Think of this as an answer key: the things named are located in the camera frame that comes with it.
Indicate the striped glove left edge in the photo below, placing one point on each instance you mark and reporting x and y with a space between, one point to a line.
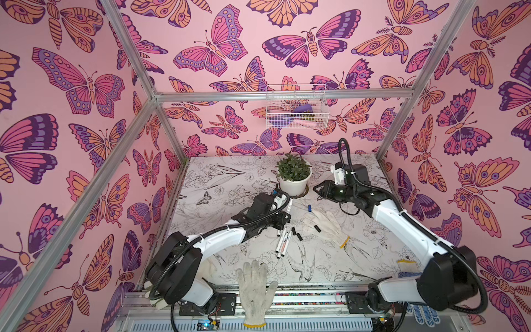
159 302

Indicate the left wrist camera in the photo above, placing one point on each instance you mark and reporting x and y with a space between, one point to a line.
279 195

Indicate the white wire wall basket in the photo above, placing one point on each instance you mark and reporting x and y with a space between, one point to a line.
297 109

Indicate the small circuit board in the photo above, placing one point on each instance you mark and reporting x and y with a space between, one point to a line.
207 325

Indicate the blue dotted glove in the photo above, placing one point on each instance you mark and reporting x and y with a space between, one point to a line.
424 315

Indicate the white glove on table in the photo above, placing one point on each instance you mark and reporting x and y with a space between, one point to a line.
331 229

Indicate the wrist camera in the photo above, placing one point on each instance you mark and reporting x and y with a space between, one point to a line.
340 175
279 195

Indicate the white glove front edge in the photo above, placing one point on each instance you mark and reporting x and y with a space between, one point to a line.
256 295

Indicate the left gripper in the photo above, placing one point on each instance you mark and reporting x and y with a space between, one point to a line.
280 217

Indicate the white marker cluster left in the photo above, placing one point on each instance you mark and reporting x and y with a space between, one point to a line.
281 241

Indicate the white potted green plant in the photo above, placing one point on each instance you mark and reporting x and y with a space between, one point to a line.
293 174

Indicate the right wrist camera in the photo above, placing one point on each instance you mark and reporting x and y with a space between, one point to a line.
340 175

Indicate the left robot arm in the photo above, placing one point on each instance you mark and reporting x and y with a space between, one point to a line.
172 272

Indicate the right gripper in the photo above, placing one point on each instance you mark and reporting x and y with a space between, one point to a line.
328 191

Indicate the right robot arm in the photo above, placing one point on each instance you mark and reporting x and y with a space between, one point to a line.
449 279

